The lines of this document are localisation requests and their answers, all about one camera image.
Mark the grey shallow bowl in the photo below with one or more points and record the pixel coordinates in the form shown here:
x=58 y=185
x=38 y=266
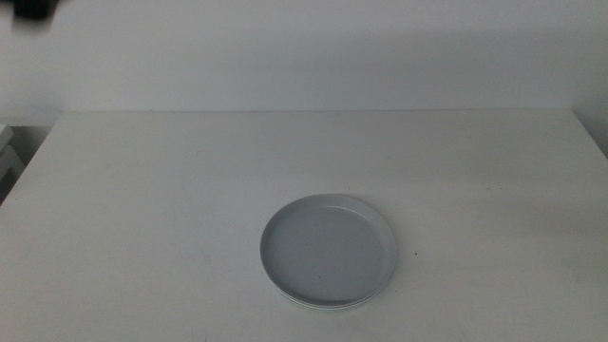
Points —
x=328 y=252

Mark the white shallow bowl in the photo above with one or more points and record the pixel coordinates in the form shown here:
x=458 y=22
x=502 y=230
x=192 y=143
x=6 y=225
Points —
x=328 y=307

